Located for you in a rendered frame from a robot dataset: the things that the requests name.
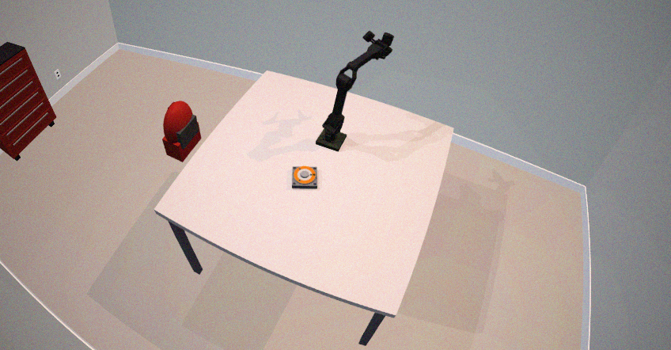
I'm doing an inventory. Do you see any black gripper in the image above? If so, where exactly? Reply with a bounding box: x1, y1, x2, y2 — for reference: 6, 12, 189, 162
363, 31, 392, 55

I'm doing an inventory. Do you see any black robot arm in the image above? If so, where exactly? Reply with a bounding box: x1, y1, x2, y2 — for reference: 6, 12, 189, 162
322, 32, 394, 143

